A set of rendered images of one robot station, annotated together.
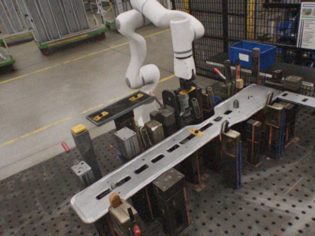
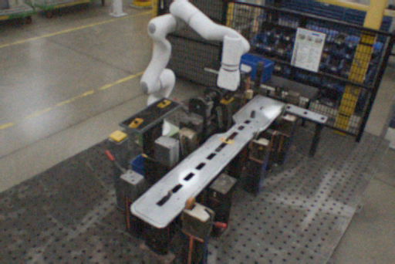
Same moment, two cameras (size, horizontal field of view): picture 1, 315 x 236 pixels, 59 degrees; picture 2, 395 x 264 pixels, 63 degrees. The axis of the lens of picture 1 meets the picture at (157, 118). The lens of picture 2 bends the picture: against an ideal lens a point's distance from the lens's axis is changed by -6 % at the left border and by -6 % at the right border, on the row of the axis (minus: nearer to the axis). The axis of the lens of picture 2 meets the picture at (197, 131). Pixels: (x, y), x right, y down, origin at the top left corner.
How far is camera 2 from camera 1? 67 cm
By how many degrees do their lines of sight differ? 21
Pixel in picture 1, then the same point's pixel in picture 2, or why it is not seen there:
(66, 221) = (98, 235)
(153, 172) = (203, 178)
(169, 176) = (224, 181)
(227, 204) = (254, 206)
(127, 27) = (162, 32)
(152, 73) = (170, 78)
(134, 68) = (156, 72)
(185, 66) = (233, 78)
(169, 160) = (213, 167)
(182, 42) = (234, 56)
